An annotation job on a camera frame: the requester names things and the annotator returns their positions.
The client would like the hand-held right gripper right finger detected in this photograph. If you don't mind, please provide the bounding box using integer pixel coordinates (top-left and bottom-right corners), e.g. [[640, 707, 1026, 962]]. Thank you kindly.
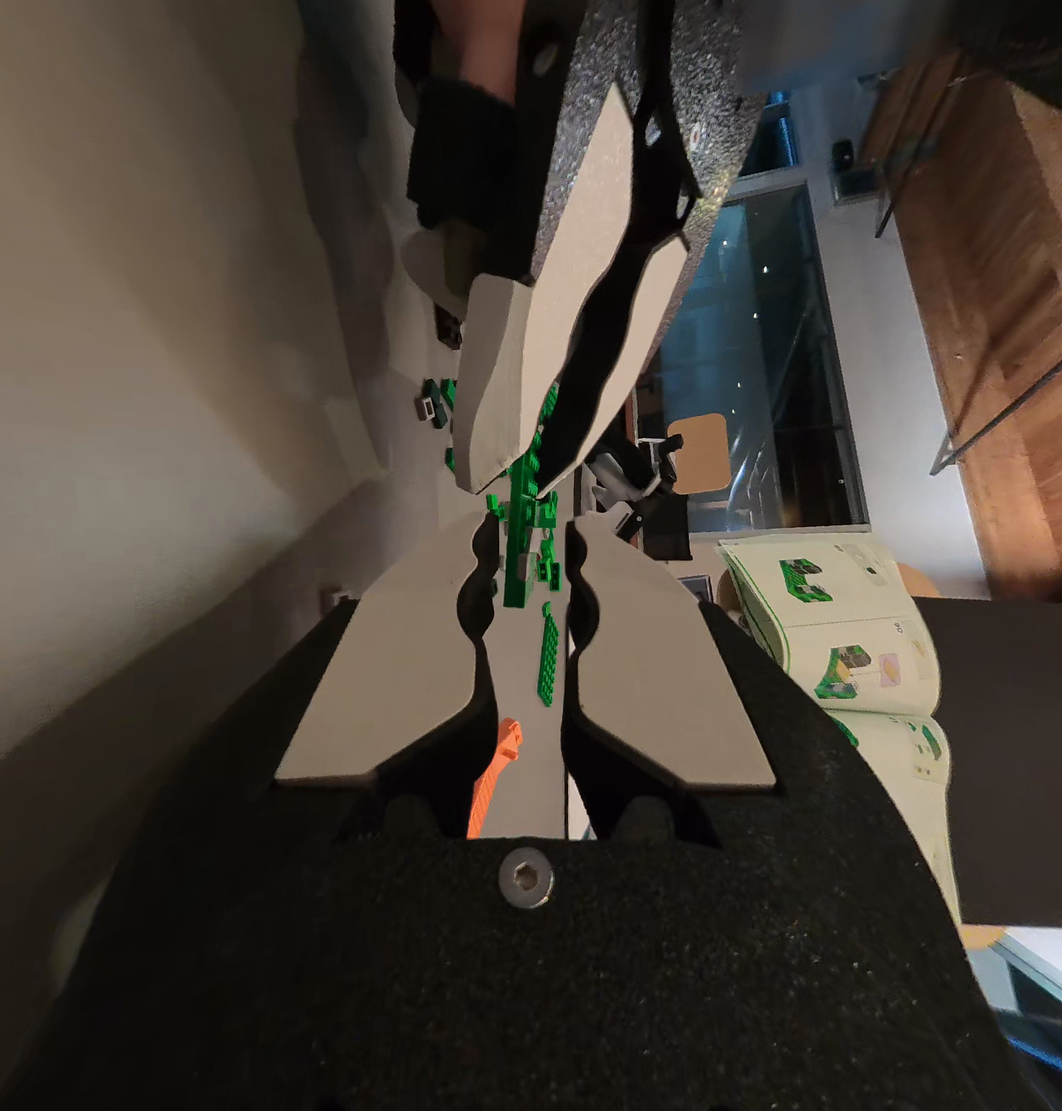
[[559, 518, 777, 840]]

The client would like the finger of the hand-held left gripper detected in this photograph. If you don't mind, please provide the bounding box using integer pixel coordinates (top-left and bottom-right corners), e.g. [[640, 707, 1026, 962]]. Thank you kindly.
[[535, 236, 691, 500], [453, 82, 636, 496]]

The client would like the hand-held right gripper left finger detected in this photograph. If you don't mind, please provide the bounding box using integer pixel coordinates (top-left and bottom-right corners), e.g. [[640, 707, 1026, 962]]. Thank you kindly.
[[275, 510, 503, 840]]

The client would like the green lego base plate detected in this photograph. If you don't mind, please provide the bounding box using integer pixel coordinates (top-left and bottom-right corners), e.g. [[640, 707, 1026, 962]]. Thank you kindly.
[[502, 382, 561, 609]]

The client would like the long green studded lego plate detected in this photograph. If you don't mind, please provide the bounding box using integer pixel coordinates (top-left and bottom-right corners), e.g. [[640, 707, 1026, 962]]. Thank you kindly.
[[537, 602, 566, 707]]

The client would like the orange lego brick separator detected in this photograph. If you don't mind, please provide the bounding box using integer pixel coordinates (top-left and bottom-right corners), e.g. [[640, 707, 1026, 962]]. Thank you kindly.
[[465, 718, 526, 840]]

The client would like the pile of loose lego pieces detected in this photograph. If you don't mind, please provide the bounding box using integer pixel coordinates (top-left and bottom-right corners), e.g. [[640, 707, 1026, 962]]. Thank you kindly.
[[413, 373, 603, 610]]

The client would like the lego instruction booklet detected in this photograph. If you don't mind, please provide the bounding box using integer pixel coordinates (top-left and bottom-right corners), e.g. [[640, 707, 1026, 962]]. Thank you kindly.
[[717, 533, 963, 923]]

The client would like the person's left hand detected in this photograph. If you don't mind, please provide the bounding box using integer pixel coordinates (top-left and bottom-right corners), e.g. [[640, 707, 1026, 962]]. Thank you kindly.
[[444, 0, 534, 107]]

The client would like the tan chair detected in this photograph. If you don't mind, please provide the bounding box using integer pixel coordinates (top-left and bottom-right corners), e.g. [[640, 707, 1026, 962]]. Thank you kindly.
[[666, 412, 731, 496]]

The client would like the black and white tool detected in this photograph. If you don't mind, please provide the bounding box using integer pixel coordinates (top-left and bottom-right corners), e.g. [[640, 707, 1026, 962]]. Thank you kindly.
[[582, 437, 685, 557]]

